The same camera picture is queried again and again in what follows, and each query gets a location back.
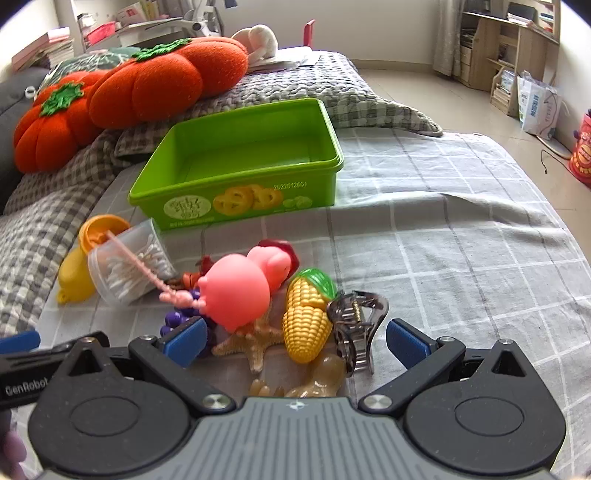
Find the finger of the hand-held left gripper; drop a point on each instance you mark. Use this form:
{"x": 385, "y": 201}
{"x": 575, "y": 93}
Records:
{"x": 18, "y": 342}
{"x": 41, "y": 356}

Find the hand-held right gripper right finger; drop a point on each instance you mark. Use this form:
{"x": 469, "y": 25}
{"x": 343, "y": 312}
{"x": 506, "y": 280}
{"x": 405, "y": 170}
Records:
{"x": 406, "y": 344}

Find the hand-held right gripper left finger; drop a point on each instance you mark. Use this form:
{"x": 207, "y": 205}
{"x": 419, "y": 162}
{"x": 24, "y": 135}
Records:
{"x": 184, "y": 344}

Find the purple toy grapes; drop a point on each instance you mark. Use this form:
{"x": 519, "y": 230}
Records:
{"x": 173, "y": 318}

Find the pink sticky hand toy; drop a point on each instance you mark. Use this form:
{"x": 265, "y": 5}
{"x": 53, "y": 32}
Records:
{"x": 175, "y": 297}

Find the red toy crayfish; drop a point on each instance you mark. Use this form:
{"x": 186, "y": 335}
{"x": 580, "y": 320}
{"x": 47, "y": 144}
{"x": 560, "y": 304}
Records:
{"x": 190, "y": 279}

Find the tan starfish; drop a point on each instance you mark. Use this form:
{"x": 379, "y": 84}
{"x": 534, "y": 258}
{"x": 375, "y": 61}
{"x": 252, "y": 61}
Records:
{"x": 256, "y": 339}

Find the pink pig toy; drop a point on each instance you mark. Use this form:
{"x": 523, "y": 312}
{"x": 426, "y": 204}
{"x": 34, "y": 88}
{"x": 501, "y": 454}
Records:
{"x": 235, "y": 290}

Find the yellow plastic cup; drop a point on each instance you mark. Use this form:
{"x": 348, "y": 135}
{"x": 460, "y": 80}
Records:
{"x": 74, "y": 277}

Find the amber rubber hand toy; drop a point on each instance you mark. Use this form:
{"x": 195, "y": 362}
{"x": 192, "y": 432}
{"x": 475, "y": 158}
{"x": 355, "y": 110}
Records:
{"x": 323, "y": 374}

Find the clear cotton swab jar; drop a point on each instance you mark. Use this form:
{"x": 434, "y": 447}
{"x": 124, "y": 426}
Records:
{"x": 129, "y": 272}

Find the yellow toy corn half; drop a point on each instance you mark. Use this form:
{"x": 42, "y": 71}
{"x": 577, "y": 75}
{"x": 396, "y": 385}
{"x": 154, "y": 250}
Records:
{"x": 307, "y": 334}

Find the toy corn half green tip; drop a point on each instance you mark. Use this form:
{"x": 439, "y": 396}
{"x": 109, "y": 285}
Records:
{"x": 307, "y": 290}

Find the orange plastic lid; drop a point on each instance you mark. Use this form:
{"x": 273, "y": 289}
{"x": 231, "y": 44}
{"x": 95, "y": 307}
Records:
{"x": 94, "y": 230}

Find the green plastic box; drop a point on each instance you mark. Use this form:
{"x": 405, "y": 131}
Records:
{"x": 240, "y": 138}

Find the person's left hand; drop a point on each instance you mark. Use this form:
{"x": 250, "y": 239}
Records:
{"x": 13, "y": 445}

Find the grey grid bed sheet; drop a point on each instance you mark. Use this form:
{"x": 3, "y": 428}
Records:
{"x": 438, "y": 230}

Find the dark red plastic toy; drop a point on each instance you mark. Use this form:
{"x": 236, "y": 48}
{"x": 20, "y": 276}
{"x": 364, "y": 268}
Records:
{"x": 284, "y": 246}

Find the orange pumpkin cushion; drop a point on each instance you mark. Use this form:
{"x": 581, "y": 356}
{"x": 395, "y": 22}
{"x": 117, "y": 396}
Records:
{"x": 51, "y": 124}
{"x": 175, "y": 78}

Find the dark grey headboard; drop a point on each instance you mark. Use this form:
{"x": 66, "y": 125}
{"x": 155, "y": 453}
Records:
{"x": 14, "y": 97}

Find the red toy bucket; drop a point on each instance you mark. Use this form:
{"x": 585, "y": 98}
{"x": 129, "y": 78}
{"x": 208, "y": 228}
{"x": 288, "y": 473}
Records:
{"x": 582, "y": 152}

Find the white shopping bag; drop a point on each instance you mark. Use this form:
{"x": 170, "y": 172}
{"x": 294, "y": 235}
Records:
{"x": 538, "y": 106}

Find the grey checkered quilt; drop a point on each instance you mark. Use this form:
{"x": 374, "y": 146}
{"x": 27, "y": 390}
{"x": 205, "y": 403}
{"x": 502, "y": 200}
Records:
{"x": 295, "y": 87}

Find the green patterned pillow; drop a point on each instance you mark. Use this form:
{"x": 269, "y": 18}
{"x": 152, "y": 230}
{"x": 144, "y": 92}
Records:
{"x": 99, "y": 60}

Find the stack of books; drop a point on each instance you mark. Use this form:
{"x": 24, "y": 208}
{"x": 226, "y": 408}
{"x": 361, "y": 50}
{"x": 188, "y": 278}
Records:
{"x": 41, "y": 48}

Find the wooden desk with shelves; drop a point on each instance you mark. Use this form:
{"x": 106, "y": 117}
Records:
{"x": 503, "y": 60}

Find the white folded cloth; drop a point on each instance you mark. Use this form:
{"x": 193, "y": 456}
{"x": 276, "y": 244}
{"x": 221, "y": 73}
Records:
{"x": 291, "y": 57}

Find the grey curtain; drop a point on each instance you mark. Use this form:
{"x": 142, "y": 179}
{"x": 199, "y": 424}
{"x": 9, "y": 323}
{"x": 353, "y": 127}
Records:
{"x": 448, "y": 37}

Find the white plush toy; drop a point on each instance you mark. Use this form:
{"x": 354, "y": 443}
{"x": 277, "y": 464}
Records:
{"x": 261, "y": 39}

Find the white desk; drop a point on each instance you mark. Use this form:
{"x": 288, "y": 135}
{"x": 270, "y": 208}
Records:
{"x": 152, "y": 27}

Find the pink plastic basket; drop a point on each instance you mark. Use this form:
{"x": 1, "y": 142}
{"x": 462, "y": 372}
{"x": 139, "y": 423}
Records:
{"x": 101, "y": 34}

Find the red plastic object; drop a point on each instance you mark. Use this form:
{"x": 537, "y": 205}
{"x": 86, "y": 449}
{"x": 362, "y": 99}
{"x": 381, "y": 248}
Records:
{"x": 308, "y": 33}

